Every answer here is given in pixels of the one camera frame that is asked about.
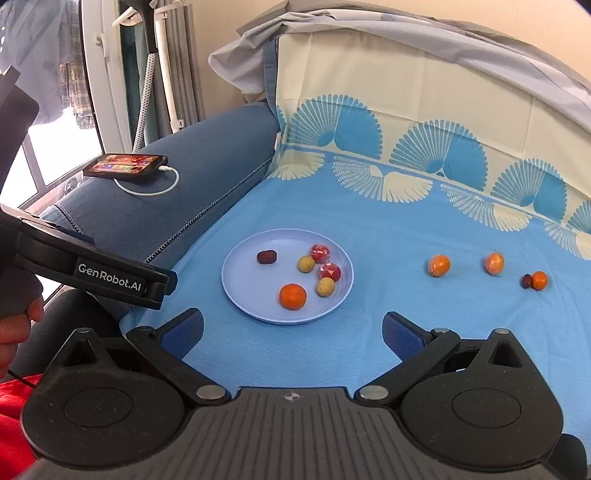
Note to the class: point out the small red fruit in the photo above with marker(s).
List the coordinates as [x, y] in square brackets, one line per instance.
[320, 253]

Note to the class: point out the red clothing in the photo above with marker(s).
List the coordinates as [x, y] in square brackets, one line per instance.
[15, 453]

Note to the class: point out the black smartphone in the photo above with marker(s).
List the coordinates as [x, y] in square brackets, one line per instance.
[124, 166]

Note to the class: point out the grey folded curtain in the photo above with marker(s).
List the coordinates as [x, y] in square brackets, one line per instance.
[175, 39]

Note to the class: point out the yellow round fruit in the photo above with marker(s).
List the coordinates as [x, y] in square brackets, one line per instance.
[306, 264]
[325, 287]

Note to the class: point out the blue fabric sofa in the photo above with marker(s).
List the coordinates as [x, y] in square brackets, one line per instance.
[218, 160]

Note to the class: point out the light blue plastic plate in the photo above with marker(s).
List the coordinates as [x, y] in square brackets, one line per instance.
[254, 288]

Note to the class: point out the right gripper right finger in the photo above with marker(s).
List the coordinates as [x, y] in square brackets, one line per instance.
[422, 353]

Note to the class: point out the blue patterned bed sheet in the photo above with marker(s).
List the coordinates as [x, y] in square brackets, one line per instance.
[399, 156]

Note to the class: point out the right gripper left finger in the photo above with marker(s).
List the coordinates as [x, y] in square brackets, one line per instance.
[164, 348]

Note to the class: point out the white window frame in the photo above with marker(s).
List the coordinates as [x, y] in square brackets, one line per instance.
[105, 73]

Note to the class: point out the person left hand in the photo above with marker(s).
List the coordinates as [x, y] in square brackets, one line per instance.
[14, 330]

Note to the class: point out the dark red jujube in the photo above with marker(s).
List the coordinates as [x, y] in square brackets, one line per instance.
[526, 281]
[266, 257]

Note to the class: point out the black white patterned pole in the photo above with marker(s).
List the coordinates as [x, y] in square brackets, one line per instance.
[139, 59]

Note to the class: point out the bare orange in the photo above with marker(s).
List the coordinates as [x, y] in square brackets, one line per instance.
[539, 281]
[293, 297]

